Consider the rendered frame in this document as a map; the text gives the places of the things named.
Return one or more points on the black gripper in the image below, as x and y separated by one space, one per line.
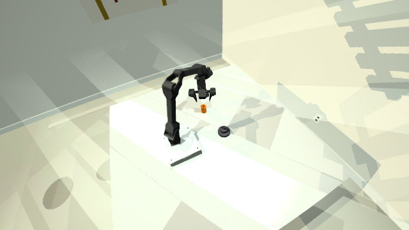
192 93

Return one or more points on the orange knob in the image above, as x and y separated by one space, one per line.
203 108

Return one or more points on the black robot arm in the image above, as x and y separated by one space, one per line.
171 89

